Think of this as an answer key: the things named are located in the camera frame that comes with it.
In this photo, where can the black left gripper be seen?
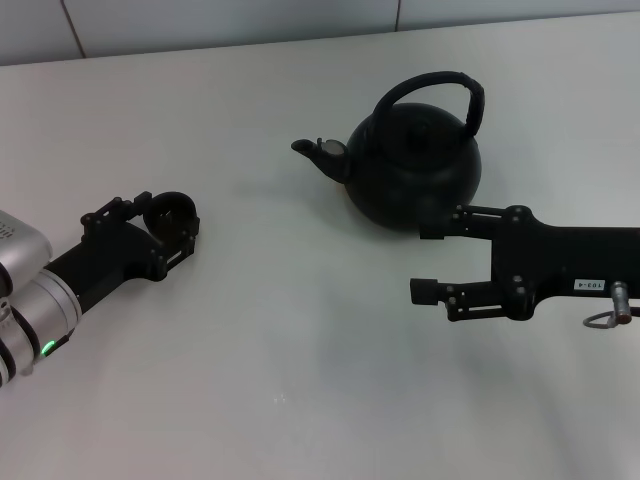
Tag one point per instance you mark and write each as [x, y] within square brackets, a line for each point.
[110, 255]

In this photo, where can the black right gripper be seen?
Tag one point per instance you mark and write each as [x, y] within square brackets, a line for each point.
[550, 260]

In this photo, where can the small black teacup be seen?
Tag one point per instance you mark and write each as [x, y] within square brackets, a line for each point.
[170, 214]

